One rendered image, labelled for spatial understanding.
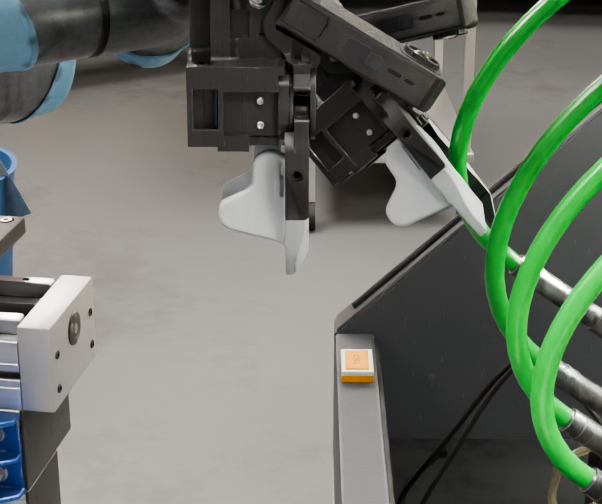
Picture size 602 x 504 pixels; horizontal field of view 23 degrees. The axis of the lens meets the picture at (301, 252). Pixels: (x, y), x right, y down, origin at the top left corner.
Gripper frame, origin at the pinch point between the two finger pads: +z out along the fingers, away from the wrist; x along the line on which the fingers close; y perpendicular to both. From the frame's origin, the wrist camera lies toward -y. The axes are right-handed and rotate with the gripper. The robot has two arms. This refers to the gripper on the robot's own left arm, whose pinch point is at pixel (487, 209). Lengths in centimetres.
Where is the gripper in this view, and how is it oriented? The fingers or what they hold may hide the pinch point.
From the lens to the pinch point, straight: 109.9
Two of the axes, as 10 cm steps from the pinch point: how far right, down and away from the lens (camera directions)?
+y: -7.4, 6.2, 2.5
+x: -2.1, 1.4, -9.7
